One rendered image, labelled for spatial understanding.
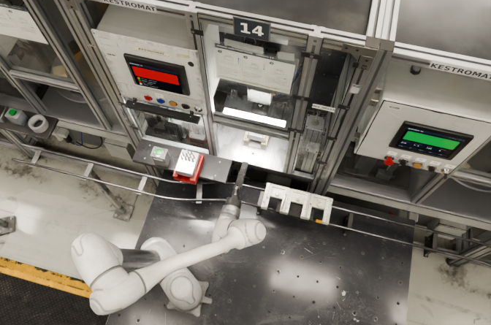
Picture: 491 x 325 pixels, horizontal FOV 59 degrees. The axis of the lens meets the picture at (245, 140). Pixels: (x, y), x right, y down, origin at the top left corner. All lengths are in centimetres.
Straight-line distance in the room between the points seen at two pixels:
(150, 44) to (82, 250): 80
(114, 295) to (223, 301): 88
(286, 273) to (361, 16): 147
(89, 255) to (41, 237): 180
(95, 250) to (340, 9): 122
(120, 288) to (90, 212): 179
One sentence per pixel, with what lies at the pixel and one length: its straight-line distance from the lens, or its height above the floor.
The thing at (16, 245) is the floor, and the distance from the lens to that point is 358.
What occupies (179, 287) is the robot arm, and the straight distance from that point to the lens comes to 219.
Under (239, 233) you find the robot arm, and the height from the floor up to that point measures 133.
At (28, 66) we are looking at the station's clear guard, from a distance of 236.
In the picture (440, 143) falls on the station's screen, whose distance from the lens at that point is 180.
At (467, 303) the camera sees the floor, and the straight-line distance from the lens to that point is 345.
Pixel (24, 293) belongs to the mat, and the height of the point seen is 1.
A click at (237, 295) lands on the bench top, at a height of 68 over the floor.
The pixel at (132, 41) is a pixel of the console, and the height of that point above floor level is 182.
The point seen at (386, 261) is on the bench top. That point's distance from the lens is 258.
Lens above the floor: 309
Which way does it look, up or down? 63 degrees down
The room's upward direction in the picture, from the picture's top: straight up
